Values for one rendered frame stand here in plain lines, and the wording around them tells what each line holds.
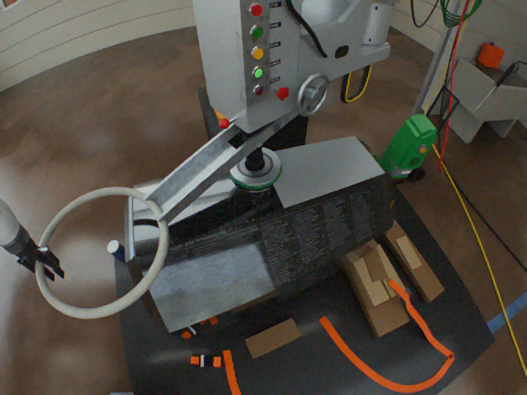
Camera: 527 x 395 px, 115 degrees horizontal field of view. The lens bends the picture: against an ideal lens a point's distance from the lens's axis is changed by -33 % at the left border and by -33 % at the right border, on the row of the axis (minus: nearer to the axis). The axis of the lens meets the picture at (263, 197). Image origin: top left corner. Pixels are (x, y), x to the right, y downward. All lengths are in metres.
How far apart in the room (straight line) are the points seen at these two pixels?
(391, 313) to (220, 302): 1.11
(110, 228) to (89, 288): 0.52
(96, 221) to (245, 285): 1.69
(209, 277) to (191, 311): 0.16
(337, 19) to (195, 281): 1.02
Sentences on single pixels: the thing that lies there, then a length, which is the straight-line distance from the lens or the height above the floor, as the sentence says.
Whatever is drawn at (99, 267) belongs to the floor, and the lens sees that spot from 2.14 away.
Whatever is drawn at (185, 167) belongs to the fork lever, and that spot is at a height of 1.01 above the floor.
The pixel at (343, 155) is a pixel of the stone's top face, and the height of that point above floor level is 0.85.
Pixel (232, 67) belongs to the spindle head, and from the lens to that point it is 0.66.
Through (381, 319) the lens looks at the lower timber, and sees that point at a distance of 1.69.
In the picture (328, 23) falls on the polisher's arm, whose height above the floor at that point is 1.42.
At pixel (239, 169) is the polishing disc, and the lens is 1.02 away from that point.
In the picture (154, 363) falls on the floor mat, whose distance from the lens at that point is 1.75.
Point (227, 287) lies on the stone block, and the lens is 0.98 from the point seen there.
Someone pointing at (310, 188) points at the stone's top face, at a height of 0.85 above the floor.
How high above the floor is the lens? 1.62
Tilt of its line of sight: 54 degrees down
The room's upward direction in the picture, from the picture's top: 2 degrees counter-clockwise
